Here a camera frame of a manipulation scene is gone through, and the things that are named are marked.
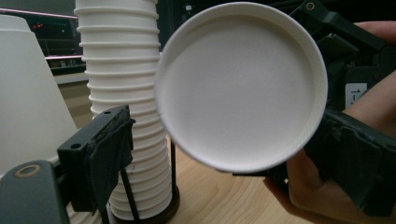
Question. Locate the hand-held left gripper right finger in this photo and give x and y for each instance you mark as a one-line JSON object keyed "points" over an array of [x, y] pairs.
{"points": [[358, 155]]}

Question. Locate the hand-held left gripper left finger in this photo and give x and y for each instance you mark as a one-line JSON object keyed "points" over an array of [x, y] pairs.
{"points": [[93, 155]]}

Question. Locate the stack of white paper cups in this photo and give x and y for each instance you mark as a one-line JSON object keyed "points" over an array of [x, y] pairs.
{"points": [[28, 93], [121, 62]]}

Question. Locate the single white paper cup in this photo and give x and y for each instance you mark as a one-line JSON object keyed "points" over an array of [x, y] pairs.
{"points": [[239, 90]]}

